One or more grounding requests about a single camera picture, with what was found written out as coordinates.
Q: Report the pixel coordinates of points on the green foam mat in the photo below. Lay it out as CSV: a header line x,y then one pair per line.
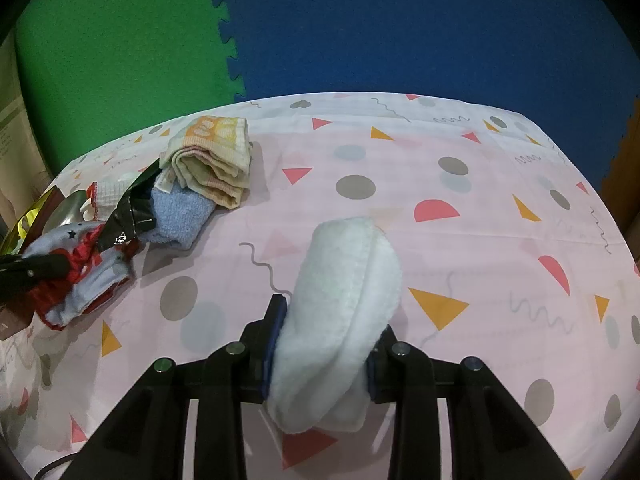
x,y
125,50

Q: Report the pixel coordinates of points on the red and gold tin box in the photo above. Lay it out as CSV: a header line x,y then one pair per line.
x,y
27,222

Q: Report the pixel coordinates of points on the orange foam mat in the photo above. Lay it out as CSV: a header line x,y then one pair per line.
x,y
622,175

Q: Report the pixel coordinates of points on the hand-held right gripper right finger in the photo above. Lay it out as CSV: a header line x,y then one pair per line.
x,y
372,380

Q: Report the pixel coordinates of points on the yellow and orange towel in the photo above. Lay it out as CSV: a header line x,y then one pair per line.
x,y
215,160

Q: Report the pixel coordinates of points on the white towel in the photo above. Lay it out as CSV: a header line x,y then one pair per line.
x,y
340,310

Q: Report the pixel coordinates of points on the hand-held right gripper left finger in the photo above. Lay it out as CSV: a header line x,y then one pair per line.
x,y
272,340

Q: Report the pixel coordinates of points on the light blue towel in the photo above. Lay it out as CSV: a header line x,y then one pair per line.
x,y
180,215

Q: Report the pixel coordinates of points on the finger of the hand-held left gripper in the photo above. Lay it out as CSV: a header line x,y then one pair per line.
x,y
35,270

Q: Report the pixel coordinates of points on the blue and red printed cloth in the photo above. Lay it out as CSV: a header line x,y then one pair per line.
x,y
95,280

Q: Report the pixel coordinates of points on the black foil packet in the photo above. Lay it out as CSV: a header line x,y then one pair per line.
x,y
130,215

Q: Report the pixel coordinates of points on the blue foam mat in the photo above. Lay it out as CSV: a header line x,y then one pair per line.
x,y
425,25

